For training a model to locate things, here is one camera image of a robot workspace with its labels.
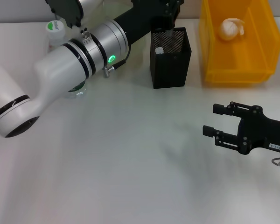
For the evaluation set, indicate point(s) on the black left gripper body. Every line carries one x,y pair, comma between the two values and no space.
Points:
140,16

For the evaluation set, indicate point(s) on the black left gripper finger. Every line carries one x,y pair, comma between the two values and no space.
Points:
175,7
161,23

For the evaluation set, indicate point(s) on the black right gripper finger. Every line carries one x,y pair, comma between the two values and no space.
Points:
220,109
208,131

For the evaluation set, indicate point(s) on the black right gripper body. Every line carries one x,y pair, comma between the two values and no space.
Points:
261,130

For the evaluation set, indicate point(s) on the grey pen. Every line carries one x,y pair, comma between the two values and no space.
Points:
169,33

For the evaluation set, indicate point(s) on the green utility knife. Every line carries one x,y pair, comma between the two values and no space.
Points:
159,50

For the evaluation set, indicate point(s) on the white paper ball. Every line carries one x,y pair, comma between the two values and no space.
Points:
229,29

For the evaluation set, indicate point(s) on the clear green-label water bottle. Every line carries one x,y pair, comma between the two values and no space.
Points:
56,29

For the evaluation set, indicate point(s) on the black mesh pen holder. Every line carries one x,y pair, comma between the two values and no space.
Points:
172,70

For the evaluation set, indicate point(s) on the yellow plastic bin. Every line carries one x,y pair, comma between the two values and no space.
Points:
242,58

